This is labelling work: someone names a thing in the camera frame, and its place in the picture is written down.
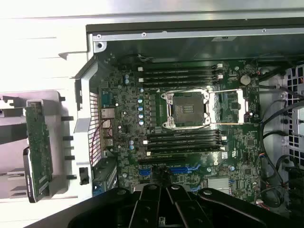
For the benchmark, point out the CPU socket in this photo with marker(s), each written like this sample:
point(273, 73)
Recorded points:
point(187, 110)

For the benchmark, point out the silver chipset heatsink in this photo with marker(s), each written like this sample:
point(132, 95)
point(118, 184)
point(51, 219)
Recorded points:
point(218, 185)

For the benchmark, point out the grey parts rack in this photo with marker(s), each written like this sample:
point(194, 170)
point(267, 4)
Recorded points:
point(61, 107)

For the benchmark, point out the silver perforated disk bay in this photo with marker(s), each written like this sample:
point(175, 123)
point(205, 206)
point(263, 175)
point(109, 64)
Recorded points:
point(297, 118)

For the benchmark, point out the silver coin battery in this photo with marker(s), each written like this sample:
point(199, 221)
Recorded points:
point(245, 80)

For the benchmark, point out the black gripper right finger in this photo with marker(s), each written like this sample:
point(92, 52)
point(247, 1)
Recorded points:
point(185, 209)

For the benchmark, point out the green motherboard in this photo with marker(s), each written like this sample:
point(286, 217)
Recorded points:
point(237, 147)

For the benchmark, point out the blue expansion slot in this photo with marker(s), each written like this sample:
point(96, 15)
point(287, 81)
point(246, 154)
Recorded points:
point(183, 169)

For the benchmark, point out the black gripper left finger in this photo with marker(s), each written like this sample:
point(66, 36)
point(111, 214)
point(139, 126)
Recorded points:
point(147, 209)

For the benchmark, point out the silver socket cover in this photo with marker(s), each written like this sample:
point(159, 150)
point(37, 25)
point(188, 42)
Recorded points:
point(228, 107)

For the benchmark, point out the black expansion slot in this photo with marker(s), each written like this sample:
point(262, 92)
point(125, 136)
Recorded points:
point(161, 159)

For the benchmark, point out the black RAM slot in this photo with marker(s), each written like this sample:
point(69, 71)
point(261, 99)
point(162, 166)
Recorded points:
point(183, 140)
point(178, 67)
point(178, 78)
point(178, 83)
point(183, 151)
point(183, 145)
point(178, 72)
point(183, 135)

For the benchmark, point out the black open PC case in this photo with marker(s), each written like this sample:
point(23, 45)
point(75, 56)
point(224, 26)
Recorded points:
point(83, 114)

